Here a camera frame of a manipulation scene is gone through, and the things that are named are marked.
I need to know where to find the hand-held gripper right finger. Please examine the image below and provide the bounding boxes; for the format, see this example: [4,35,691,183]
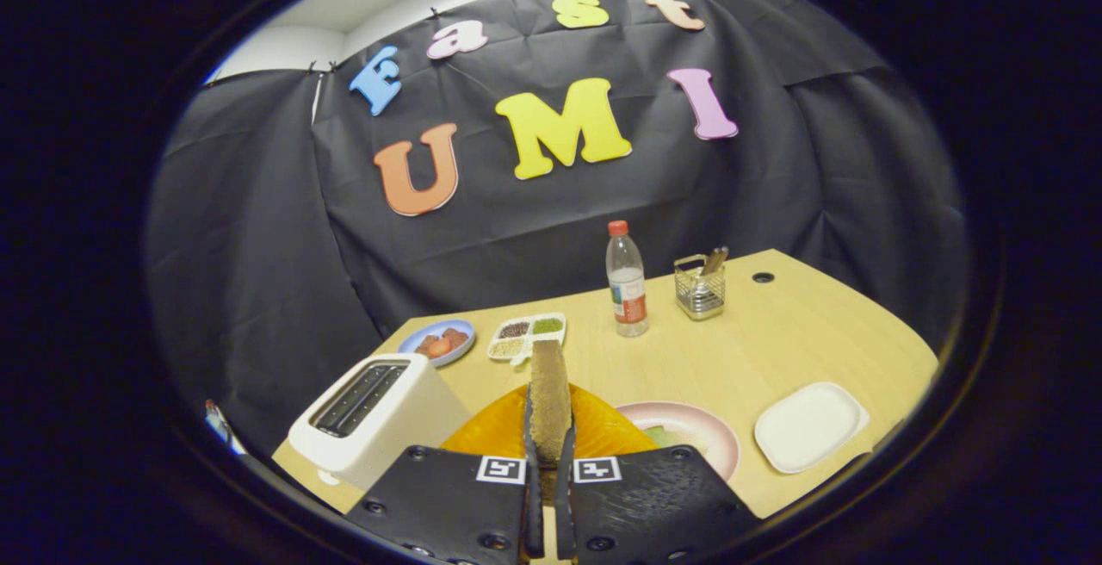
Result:
[555,384,763,565]

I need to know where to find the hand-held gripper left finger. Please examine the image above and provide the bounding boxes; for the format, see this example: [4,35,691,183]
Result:
[344,384,545,565]

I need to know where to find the brown bread slice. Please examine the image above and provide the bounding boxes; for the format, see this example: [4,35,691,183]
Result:
[527,339,574,467]

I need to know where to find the green lettuce leaf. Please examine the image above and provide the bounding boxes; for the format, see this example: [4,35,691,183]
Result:
[641,424,711,454]

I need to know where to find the white toaster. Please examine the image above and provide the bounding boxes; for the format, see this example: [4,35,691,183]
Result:
[288,353,470,491]

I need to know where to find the pink plate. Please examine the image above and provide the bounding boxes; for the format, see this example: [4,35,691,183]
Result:
[616,400,741,482]

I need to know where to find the white divided condiment tray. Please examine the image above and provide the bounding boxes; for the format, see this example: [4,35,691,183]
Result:
[487,312,567,366]

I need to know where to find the reddish food pieces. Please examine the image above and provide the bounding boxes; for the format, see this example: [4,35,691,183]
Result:
[415,328,468,357]

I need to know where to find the blue plate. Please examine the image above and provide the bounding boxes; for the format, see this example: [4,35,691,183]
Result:
[398,319,476,368]

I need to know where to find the clear red-capped water bottle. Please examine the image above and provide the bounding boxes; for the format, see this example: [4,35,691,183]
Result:
[606,220,650,338]

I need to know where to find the white rectangular plate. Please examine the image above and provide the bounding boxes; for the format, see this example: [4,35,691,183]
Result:
[754,382,870,475]

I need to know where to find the metal wire utensil holder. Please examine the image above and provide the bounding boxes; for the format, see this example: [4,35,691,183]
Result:
[673,253,727,322]

